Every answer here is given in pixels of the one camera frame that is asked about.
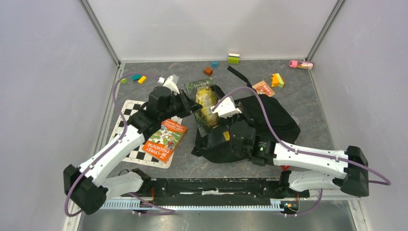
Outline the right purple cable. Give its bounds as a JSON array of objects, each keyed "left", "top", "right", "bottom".
[{"left": 212, "top": 86, "right": 392, "bottom": 218}]

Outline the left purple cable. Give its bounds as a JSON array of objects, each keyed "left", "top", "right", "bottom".
[{"left": 64, "top": 72, "right": 176, "bottom": 218}]

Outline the black white chessboard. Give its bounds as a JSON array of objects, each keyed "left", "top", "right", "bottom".
[{"left": 109, "top": 100, "right": 182, "bottom": 169}]

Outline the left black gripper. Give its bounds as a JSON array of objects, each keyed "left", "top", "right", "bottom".
[{"left": 160, "top": 89, "right": 203, "bottom": 121}]

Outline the yellow orange block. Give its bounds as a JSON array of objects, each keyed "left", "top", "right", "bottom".
[{"left": 138, "top": 76, "right": 147, "bottom": 84}]

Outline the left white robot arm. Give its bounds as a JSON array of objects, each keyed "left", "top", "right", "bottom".
[{"left": 63, "top": 87, "right": 202, "bottom": 217}]

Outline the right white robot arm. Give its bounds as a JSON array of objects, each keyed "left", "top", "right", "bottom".
[{"left": 229, "top": 121, "right": 369, "bottom": 197}]

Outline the black student backpack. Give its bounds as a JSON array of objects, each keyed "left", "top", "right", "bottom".
[{"left": 191, "top": 66, "right": 301, "bottom": 164}]

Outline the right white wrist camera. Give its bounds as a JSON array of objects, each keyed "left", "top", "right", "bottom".
[{"left": 210, "top": 97, "right": 242, "bottom": 118}]

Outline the brown orange cube block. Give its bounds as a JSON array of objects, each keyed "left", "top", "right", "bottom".
[{"left": 204, "top": 67, "right": 213, "bottom": 76}]

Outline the purple cable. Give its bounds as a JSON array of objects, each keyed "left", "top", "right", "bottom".
[
  {"left": 212, "top": 86, "right": 392, "bottom": 218},
  {"left": 64, "top": 72, "right": 176, "bottom": 218}
]

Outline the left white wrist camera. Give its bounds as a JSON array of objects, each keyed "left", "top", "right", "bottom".
[{"left": 157, "top": 75, "right": 180, "bottom": 95}]

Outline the teal block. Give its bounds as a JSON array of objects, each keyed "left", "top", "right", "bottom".
[{"left": 131, "top": 74, "right": 142, "bottom": 81}]

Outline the orange treehouse book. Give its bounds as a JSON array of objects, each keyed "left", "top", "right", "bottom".
[{"left": 142, "top": 119, "right": 187, "bottom": 163}]

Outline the yellow book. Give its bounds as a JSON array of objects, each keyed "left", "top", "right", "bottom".
[{"left": 223, "top": 131, "right": 230, "bottom": 141}]

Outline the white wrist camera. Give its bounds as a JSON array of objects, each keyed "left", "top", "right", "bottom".
[
  {"left": 210, "top": 97, "right": 242, "bottom": 118},
  {"left": 157, "top": 75, "right": 180, "bottom": 95}
]

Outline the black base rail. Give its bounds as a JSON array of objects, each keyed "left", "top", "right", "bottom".
[{"left": 135, "top": 178, "right": 310, "bottom": 207}]

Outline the green white block stack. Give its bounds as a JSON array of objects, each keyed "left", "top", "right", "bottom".
[{"left": 228, "top": 53, "right": 240, "bottom": 64}]

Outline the pink capped marker tube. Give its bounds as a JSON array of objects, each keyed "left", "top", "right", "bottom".
[{"left": 289, "top": 60, "right": 314, "bottom": 70}]

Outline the red window toy brick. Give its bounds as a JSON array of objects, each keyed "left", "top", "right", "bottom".
[{"left": 280, "top": 166, "right": 290, "bottom": 171}]

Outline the dark green fantasy book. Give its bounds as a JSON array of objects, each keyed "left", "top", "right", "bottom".
[{"left": 184, "top": 77, "right": 218, "bottom": 137}]

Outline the small orange spiral notebook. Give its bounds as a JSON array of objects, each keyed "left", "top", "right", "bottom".
[{"left": 252, "top": 80, "right": 275, "bottom": 97}]

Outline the orange green block stack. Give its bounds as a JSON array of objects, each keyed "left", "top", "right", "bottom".
[{"left": 271, "top": 73, "right": 285, "bottom": 88}]

